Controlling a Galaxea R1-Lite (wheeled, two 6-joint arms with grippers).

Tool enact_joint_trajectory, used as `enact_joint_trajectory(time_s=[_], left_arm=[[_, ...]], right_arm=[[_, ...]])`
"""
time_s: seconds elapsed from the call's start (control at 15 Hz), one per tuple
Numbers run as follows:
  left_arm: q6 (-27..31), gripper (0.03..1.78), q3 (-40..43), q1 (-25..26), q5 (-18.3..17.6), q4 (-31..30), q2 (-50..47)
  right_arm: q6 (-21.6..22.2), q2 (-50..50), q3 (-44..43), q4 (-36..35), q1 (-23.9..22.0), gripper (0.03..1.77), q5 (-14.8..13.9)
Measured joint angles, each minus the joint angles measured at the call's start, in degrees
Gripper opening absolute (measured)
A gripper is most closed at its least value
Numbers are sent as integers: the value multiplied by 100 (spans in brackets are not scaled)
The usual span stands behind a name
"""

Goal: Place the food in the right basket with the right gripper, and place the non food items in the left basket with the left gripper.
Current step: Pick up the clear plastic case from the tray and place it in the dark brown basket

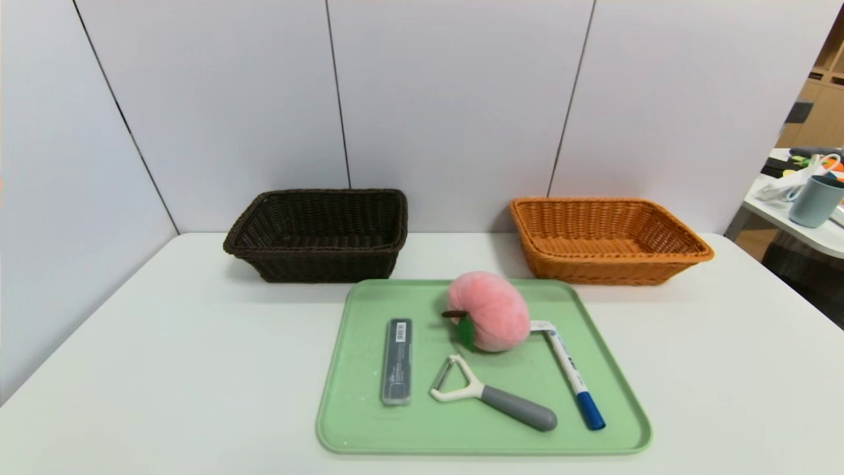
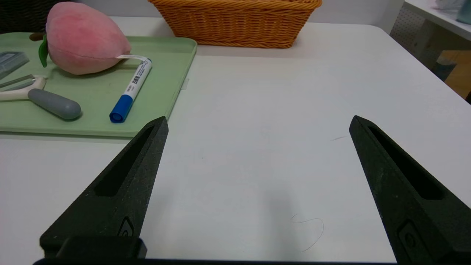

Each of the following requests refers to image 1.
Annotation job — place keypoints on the pink plush peach toy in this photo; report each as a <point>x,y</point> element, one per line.
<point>491,310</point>

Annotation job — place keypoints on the grey barcoded pen case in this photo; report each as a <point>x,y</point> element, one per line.
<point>397,363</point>

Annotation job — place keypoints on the dark brown wicker basket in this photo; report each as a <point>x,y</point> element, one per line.
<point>343,257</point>

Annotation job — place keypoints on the orange wicker basket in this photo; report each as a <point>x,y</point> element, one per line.
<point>567,260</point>

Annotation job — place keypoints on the green plastic tray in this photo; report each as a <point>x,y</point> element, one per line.
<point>369,422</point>

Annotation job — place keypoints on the white marker blue cap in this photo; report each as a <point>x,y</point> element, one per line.
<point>573,379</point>

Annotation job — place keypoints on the white plastic bag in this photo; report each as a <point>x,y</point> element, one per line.
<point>781,188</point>

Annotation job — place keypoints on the grey-blue mug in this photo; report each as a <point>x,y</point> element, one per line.
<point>814,201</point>

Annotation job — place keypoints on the wooden background shelf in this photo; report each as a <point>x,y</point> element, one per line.
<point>824,105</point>

